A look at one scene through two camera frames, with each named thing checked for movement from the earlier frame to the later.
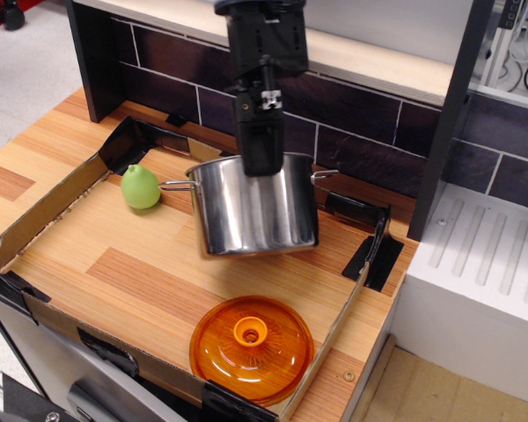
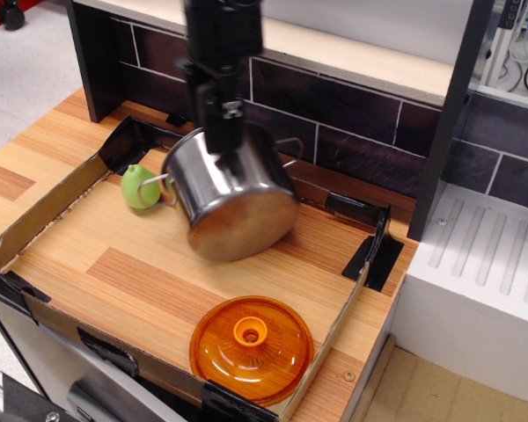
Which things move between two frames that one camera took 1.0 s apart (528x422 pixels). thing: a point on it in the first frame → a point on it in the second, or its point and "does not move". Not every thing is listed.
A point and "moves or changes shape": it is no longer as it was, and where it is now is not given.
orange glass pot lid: [256, 347] does not move
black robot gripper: [268, 44] → [222, 35]
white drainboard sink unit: [473, 297] does not move
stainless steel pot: [243, 216] moves or changes shape
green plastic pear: [140, 187] does not move
